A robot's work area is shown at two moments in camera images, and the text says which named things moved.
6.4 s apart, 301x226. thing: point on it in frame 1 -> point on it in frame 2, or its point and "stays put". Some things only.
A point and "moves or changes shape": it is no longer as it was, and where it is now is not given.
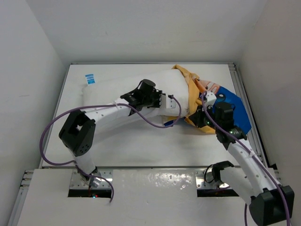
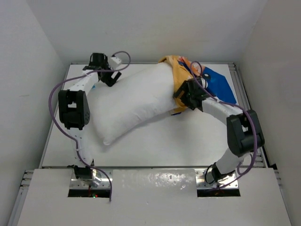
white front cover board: x=139 y=197 stays put
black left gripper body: x=153 y=100 -> x=108 y=75
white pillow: x=171 y=83 moves or changes shape
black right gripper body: x=202 y=119 -> x=187 y=95
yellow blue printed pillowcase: x=203 y=96 moves or changes shape
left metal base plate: x=77 y=182 stays put
